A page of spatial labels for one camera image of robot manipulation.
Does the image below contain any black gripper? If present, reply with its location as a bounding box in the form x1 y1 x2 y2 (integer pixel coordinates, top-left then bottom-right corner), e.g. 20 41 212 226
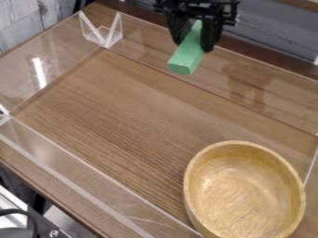
153 0 240 53

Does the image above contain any green rectangular block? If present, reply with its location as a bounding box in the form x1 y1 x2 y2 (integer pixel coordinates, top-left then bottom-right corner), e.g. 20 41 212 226
168 20 204 74

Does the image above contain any brown wooden bowl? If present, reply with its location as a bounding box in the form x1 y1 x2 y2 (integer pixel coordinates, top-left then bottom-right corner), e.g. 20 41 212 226
183 140 306 238

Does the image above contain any clear acrylic corner bracket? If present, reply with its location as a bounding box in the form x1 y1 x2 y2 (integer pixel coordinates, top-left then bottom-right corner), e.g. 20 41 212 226
79 11 123 48

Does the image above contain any clear acrylic barrier wall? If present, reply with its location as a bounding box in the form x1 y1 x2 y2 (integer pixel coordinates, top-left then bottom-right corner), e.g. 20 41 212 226
0 5 318 238

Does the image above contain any black table frame bracket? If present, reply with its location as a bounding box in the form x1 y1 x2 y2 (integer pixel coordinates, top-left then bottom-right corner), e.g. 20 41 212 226
27 205 97 238

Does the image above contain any black cable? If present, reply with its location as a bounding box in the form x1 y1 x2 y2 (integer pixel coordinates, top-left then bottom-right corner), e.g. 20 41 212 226
0 207 40 238

